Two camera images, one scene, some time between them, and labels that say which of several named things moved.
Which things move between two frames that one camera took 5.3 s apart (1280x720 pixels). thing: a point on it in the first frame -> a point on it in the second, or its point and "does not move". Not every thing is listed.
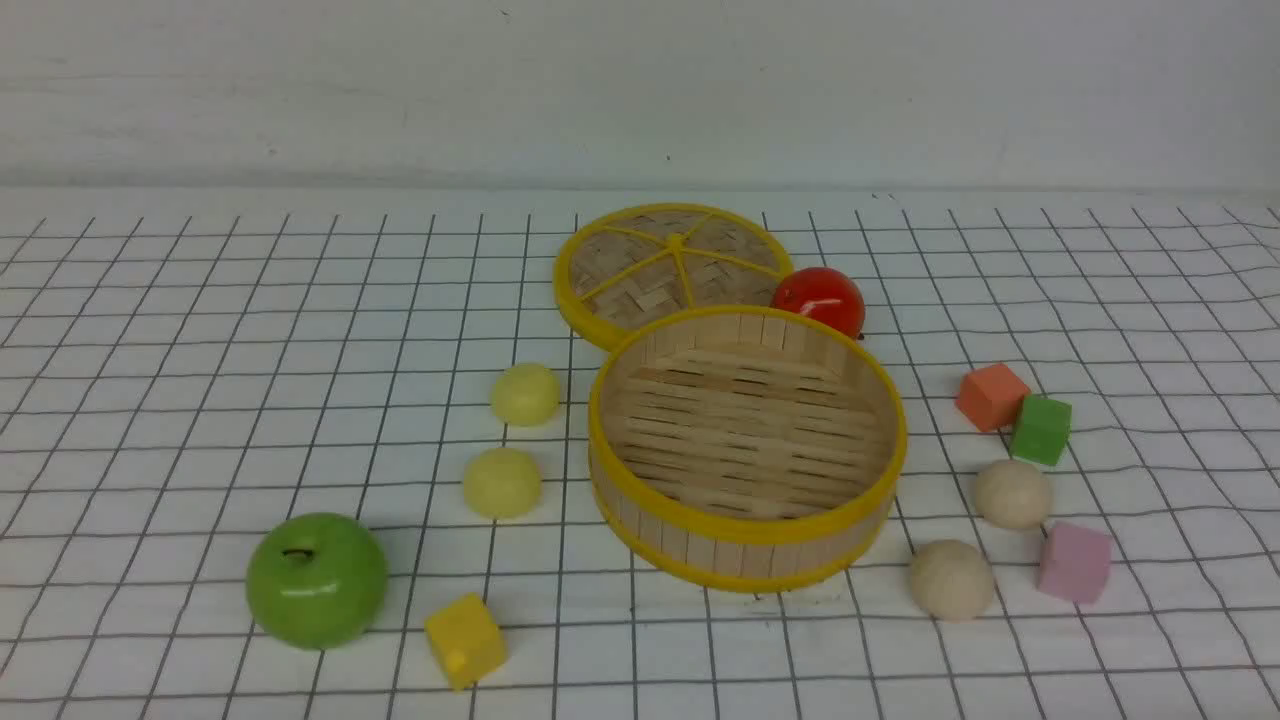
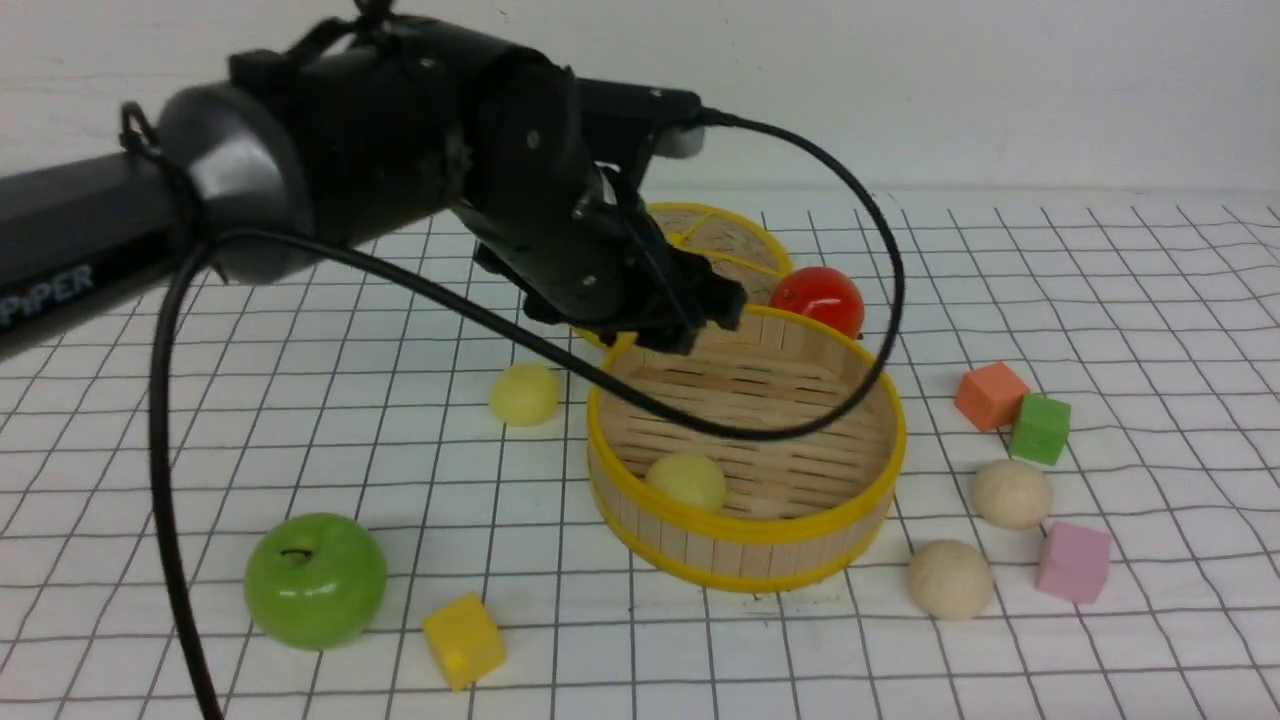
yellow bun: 527,394 does not move
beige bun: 952,580 does not move
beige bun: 1013,494 does not move
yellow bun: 502,483 -> 689,477
